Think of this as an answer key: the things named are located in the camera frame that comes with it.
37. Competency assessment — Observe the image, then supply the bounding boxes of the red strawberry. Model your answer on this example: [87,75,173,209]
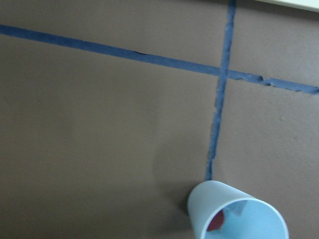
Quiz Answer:
[207,210,225,232]

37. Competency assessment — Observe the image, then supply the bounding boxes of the light blue plastic cup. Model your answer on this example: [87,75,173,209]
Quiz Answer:
[187,180,290,239]

